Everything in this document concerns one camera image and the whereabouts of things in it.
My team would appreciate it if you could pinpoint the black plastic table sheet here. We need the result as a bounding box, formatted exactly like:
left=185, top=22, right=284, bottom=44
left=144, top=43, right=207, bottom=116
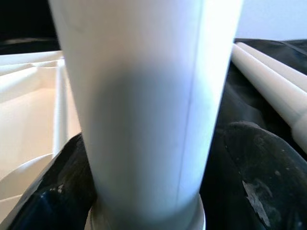
left=0, top=35, right=307, bottom=156

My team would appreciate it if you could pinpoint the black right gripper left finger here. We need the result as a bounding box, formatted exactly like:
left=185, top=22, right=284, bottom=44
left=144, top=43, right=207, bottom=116
left=9, top=133, right=96, bottom=230

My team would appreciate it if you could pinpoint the white plastic table top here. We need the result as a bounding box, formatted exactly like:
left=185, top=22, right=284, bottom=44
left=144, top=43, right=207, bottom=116
left=0, top=50, right=83, bottom=199

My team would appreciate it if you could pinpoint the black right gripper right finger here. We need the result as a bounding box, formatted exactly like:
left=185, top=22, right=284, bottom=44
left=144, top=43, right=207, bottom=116
left=201, top=123, right=307, bottom=230

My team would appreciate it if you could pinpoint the black door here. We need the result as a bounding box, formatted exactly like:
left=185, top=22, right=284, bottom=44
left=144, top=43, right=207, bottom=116
left=0, top=0, right=59, bottom=40

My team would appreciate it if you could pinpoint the white plastic table leg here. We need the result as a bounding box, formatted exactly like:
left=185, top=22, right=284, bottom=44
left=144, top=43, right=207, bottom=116
left=47, top=0, right=243, bottom=230
left=231, top=42, right=307, bottom=155

